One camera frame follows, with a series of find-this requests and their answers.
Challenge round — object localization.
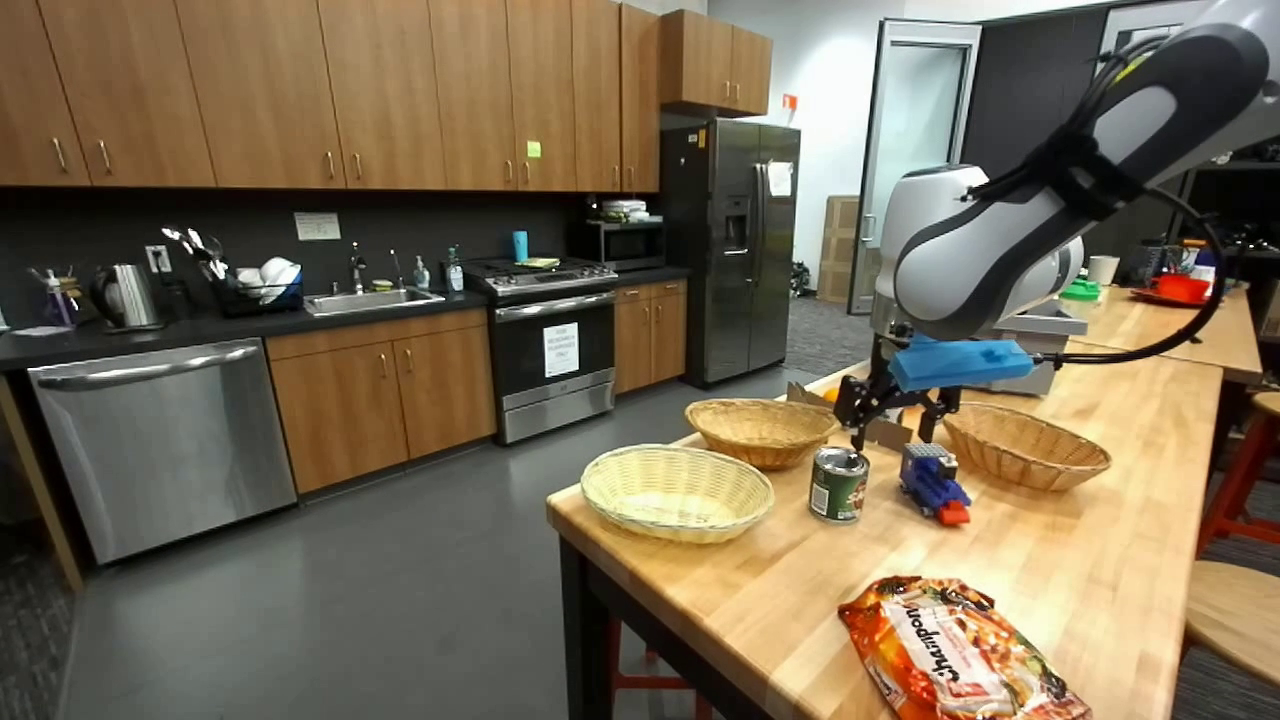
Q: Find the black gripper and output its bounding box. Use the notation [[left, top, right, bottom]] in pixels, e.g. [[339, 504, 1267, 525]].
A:
[[836, 359, 959, 458]]

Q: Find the blue brick toy train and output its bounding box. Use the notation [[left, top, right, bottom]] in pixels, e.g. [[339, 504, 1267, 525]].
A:
[[898, 441, 975, 530]]

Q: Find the brown wicker basket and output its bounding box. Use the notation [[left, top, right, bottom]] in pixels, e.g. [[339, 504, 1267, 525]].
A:
[[679, 396, 843, 471], [936, 399, 1117, 497]]

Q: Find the cream wicker basket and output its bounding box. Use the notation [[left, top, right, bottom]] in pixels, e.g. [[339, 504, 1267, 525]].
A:
[[577, 441, 779, 549]]

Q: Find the tin can green label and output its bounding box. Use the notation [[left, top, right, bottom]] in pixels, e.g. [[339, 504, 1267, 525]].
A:
[[806, 442, 874, 525]]

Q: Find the flat grey metal tool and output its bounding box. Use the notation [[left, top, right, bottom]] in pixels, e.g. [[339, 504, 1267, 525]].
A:
[[784, 379, 918, 458]]

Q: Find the grey plastic bin with lid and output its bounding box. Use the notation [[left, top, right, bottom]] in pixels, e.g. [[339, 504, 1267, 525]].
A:
[[994, 297, 1092, 399]]

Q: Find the cardboard box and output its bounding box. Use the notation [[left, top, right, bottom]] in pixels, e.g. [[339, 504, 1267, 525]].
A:
[[817, 190, 864, 310]]

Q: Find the orange snack bag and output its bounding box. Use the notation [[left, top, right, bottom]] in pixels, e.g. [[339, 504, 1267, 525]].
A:
[[836, 571, 1098, 720]]

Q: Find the stainless steel refrigerator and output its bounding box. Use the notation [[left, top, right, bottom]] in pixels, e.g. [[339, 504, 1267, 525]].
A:
[[660, 116, 806, 392]]

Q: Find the narrow wooden base cabinet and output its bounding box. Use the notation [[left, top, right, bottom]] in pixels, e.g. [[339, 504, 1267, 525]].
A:
[[612, 276, 691, 399]]

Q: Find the red bowl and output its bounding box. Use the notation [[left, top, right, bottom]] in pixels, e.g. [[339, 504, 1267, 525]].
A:
[[1136, 268, 1222, 310]]

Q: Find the frosted glass door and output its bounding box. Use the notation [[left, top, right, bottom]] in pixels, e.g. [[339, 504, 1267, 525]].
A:
[[849, 14, 989, 319]]

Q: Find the black microwave oven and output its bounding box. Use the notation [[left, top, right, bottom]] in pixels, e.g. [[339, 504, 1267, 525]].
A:
[[571, 216, 671, 268]]

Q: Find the red stool with wooden seat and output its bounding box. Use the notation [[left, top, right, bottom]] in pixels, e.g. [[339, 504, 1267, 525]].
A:
[[1196, 388, 1280, 554]]

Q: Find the white paper sheet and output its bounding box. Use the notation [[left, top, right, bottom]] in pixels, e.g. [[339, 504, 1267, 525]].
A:
[[541, 319, 584, 383]]

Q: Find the red metal stool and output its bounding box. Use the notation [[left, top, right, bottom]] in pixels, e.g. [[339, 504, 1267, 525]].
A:
[[604, 611, 724, 720]]

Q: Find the stainless steel oven range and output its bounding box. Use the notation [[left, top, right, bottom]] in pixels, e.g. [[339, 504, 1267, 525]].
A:
[[478, 258, 624, 448]]

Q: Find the round wooden stool seat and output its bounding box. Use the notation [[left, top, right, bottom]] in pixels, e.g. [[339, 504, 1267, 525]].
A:
[[1179, 554, 1280, 693]]

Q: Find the wooden cabinet above refrigerator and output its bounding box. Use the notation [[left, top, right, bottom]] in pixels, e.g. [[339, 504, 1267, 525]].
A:
[[657, 8, 778, 120]]

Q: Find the wooden sink base cabinet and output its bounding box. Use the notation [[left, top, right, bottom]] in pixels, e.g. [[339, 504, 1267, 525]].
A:
[[263, 306, 501, 501]]

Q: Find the steel kitchen sink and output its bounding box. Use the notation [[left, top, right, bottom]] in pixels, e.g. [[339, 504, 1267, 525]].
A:
[[301, 284, 448, 319]]

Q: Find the dish rack with dishes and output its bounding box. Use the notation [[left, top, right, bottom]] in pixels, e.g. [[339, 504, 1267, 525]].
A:
[[195, 252, 307, 319]]

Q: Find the stainless steel dishwasher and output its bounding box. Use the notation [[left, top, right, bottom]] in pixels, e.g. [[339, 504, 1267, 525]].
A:
[[26, 331, 301, 566]]

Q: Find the silver electric kettle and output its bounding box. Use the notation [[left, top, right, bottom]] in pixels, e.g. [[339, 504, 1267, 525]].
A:
[[95, 258, 161, 331]]

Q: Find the clear utensil jar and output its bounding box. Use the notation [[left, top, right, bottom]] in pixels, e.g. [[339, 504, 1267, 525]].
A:
[[33, 265, 83, 331]]

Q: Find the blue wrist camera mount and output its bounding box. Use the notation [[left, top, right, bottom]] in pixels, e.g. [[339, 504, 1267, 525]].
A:
[[889, 331, 1040, 396]]

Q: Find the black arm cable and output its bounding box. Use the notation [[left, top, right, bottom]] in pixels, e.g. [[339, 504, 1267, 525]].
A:
[[1032, 183, 1234, 372]]

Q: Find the white wall notice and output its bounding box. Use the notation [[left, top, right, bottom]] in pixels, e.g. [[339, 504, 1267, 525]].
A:
[[293, 206, 345, 248]]

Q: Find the wooden wall cabinet row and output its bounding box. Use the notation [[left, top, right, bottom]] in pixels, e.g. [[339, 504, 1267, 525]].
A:
[[0, 0, 663, 194]]

